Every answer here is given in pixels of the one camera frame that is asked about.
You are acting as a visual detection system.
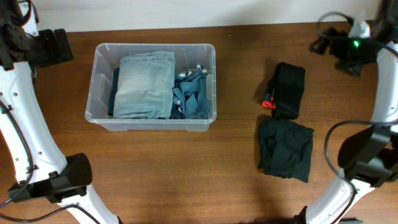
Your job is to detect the clear plastic storage bin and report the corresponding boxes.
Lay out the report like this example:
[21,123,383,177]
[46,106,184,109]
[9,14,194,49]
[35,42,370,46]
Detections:
[85,43,217,131]

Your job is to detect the light grey-blue jeans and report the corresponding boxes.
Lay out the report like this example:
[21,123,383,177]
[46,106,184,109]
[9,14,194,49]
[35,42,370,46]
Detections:
[113,50,175,119]

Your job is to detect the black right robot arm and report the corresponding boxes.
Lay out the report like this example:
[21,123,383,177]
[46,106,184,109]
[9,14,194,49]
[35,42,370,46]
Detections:
[293,1,397,223]

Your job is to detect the black garment with red cuff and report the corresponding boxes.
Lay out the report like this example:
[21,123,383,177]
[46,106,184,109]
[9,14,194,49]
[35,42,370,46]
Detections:
[262,62,305,119]

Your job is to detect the dark blue jeans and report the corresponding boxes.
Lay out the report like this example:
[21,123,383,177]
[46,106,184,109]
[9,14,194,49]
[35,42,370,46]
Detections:
[107,67,184,120]

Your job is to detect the black folded garment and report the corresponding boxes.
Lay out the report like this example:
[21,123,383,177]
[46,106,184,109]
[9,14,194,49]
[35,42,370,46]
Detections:
[257,116,314,183]

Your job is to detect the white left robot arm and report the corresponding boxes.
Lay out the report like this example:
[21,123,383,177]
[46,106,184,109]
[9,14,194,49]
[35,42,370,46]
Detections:
[1,0,120,223]

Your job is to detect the light blue denim shirt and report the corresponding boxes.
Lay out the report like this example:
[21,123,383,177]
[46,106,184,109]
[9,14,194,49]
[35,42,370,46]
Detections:
[170,65,210,119]

